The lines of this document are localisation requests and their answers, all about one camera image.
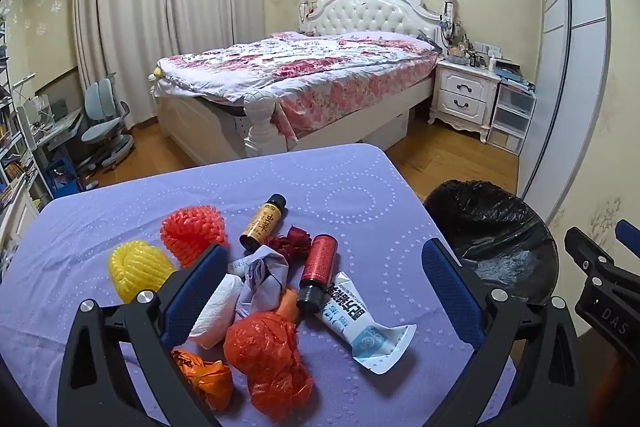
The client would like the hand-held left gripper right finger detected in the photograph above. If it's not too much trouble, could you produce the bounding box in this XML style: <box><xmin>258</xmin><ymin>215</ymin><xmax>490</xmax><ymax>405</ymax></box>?
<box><xmin>421</xmin><ymin>237</ymin><xmax>583</xmax><ymax>427</ymax></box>

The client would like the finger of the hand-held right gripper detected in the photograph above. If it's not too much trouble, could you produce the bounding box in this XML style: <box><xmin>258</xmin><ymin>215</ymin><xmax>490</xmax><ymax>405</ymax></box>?
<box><xmin>616</xmin><ymin>219</ymin><xmax>640</xmax><ymax>254</ymax></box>
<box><xmin>565</xmin><ymin>227</ymin><xmax>619</xmax><ymax>281</ymax></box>

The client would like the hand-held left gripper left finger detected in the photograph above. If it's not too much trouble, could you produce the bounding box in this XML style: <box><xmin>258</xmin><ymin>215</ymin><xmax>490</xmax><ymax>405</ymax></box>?
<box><xmin>57</xmin><ymin>243</ymin><xmax>228</xmax><ymax>427</ymax></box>

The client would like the white tissue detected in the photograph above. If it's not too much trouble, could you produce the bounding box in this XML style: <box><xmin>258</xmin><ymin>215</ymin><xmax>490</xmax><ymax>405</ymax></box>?
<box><xmin>189</xmin><ymin>274</ymin><xmax>243</xmax><ymax>349</ymax></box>

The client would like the orange foam fruit net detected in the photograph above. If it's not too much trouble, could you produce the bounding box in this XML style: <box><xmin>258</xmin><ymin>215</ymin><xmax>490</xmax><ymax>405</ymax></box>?
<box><xmin>160</xmin><ymin>205</ymin><xmax>227</xmax><ymax>268</ymax></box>

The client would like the yellow foam fruit net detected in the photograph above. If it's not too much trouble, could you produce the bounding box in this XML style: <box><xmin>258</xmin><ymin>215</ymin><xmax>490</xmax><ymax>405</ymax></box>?
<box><xmin>109</xmin><ymin>241</ymin><xmax>176</xmax><ymax>305</ymax></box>

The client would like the trash bin with black bag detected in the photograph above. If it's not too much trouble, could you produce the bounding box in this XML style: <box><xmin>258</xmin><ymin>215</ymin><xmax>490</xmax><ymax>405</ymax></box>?
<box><xmin>422</xmin><ymin>179</ymin><xmax>560</xmax><ymax>308</ymax></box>

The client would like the small orange plastic bag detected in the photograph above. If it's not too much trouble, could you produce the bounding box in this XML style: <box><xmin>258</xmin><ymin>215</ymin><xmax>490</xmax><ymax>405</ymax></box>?
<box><xmin>171</xmin><ymin>348</ymin><xmax>234</xmax><ymax>412</ymax></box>

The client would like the white squeezed tube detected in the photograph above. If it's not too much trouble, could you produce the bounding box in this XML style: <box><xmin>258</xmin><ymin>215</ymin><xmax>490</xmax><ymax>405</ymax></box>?
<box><xmin>314</xmin><ymin>272</ymin><xmax>417</xmax><ymax>375</ymax></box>

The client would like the brown bottle with black cap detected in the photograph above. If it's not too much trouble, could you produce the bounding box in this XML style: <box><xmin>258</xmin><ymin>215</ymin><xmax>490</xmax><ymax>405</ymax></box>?
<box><xmin>239</xmin><ymin>194</ymin><xmax>287</xmax><ymax>252</ymax></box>

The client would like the orange plastic lump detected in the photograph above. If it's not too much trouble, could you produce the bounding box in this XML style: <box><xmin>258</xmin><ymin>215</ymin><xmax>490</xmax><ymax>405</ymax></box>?
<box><xmin>277</xmin><ymin>287</ymin><xmax>301</xmax><ymax>323</ymax></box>

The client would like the large orange plastic bag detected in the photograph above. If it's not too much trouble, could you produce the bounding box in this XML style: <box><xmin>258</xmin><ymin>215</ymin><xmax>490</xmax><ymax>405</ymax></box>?
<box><xmin>223</xmin><ymin>312</ymin><xmax>314</xmax><ymax>423</ymax></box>

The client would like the dark red wrapper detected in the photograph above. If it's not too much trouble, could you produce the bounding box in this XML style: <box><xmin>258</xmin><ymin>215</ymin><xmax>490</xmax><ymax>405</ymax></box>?
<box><xmin>264</xmin><ymin>227</ymin><xmax>312</xmax><ymax>264</ymax></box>

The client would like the red bottle with black cap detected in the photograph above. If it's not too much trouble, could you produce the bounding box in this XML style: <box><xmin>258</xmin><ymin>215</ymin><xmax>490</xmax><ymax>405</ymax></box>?
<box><xmin>297</xmin><ymin>234</ymin><xmax>339</xmax><ymax>312</ymax></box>

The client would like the clear plastic drawer unit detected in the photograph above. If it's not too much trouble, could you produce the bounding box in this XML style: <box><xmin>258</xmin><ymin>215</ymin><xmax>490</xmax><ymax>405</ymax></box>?
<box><xmin>487</xmin><ymin>82</ymin><xmax>536</xmax><ymax>155</ymax></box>

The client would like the purple tablecloth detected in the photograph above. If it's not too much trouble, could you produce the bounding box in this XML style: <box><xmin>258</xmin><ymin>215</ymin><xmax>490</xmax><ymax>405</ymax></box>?
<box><xmin>0</xmin><ymin>143</ymin><xmax>518</xmax><ymax>427</ymax></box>

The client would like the blue basket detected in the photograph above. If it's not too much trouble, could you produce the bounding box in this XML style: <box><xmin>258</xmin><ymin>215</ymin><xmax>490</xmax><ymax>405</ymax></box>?
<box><xmin>45</xmin><ymin>159</ymin><xmax>81</xmax><ymax>198</ymax></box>

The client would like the white sliding wardrobe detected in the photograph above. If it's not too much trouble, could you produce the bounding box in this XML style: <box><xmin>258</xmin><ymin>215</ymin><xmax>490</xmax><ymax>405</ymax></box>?
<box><xmin>517</xmin><ymin>0</ymin><xmax>616</xmax><ymax>228</ymax></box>

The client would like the grey desk chair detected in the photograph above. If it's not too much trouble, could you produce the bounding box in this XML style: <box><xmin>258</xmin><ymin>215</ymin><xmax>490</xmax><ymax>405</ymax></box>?
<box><xmin>80</xmin><ymin>77</ymin><xmax>135</xmax><ymax>170</ymax></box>

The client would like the white nightstand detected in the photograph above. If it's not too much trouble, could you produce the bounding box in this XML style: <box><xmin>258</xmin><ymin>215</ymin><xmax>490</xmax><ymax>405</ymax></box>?
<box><xmin>428</xmin><ymin>59</ymin><xmax>501</xmax><ymax>142</ymax></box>

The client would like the stack of books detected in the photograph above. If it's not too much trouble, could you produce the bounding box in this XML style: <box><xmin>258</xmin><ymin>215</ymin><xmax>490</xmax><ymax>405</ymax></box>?
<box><xmin>495</xmin><ymin>61</ymin><xmax>536</xmax><ymax>94</ymax></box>

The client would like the white study desk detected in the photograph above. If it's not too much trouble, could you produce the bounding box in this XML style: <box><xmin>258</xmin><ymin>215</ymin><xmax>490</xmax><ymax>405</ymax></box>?
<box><xmin>30</xmin><ymin>107</ymin><xmax>83</xmax><ymax>168</ymax></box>

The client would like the bookshelf with books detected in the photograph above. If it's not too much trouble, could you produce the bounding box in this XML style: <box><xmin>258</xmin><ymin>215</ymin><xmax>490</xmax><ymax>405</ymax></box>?
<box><xmin>0</xmin><ymin>7</ymin><xmax>41</xmax><ymax>228</ymax></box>

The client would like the clutter on nightstand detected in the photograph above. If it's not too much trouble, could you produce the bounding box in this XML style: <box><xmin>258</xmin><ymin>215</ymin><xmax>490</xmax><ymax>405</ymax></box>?
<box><xmin>440</xmin><ymin>0</ymin><xmax>501</xmax><ymax>72</ymax></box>

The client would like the pink floral blanket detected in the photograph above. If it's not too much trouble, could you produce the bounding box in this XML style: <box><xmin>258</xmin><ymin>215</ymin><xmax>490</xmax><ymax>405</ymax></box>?
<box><xmin>152</xmin><ymin>32</ymin><xmax>438</xmax><ymax>142</ymax></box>

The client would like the pink pillow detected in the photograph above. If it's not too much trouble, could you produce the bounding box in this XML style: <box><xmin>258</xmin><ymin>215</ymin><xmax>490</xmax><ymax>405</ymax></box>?
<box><xmin>340</xmin><ymin>32</ymin><xmax>431</xmax><ymax>54</ymax></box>

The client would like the beige curtain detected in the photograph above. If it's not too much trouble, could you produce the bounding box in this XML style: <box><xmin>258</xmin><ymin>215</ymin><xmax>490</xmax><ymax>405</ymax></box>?
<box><xmin>72</xmin><ymin>0</ymin><xmax>266</xmax><ymax>128</ymax></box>

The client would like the white upholstered bed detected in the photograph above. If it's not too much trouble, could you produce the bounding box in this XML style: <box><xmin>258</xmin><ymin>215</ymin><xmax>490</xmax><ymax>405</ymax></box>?
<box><xmin>150</xmin><ymin>0</ymin><xmax>443</xmax><ymax>160</ymax></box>

